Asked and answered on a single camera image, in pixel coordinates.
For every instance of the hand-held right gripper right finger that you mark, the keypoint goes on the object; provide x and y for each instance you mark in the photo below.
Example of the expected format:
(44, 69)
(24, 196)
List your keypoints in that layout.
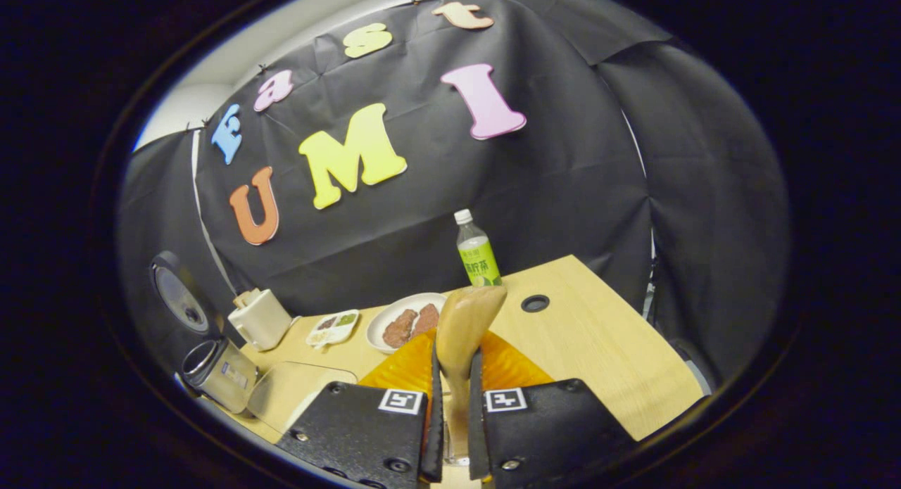
(477, 433)

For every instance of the green tea bottle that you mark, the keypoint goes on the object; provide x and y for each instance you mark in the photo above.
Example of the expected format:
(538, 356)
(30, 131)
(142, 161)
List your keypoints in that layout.
(479, 260)

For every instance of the white toaster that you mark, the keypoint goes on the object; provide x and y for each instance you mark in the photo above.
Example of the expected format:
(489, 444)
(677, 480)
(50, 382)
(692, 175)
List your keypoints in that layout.
(260, 320)

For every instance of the black silver rice cooker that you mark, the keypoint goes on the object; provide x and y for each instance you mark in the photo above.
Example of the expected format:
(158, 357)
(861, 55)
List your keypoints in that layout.
(222, 376)

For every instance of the white plate with brown meat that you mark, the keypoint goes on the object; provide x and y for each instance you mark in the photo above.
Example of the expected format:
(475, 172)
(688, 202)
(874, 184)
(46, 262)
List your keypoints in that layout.
(408, 324)

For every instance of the white divided side dish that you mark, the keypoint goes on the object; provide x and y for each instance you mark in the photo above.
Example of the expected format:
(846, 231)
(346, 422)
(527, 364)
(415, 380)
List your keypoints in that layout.
(332, 328)

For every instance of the wooden spoon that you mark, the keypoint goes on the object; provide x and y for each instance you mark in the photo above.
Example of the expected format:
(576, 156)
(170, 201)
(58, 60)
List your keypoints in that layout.
(464, 327)

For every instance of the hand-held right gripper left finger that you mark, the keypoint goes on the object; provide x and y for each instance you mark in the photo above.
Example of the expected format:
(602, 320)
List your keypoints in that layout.
(435, 433)

